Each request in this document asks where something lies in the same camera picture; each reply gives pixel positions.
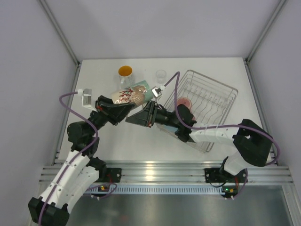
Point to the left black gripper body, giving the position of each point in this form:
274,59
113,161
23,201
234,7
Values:
100,117

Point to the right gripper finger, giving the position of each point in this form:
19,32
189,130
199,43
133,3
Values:
141,119
148,107

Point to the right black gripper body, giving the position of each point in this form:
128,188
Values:
161,117

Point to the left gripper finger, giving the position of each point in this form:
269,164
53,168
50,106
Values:
104,101
118,112

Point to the cream coral pattern mug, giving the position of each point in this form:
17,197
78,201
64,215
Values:
139,93

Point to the light blue mug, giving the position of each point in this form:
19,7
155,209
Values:
169,129

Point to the pink patterned mug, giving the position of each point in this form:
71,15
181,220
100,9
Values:
188,104

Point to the orange interior white mug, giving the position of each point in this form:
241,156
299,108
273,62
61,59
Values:
126,76

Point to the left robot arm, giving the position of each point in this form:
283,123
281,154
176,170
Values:
81,169

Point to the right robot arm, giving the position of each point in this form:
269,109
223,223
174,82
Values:
251,142

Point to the clear glass cup far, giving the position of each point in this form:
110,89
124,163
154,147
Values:
160,76

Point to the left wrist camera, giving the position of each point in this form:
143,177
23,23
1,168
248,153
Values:
86,98

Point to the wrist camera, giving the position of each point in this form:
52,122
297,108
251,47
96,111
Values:
158,91
86,98

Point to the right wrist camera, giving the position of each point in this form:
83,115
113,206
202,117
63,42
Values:
158,91

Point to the wire dish rack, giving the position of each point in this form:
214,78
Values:
211,100

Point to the aluminium mounting rail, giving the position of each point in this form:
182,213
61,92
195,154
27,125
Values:
192,172

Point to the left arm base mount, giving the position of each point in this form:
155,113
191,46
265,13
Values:
106,174

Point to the perforated cable duct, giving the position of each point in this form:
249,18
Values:
158,189

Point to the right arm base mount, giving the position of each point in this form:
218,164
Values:
212,175

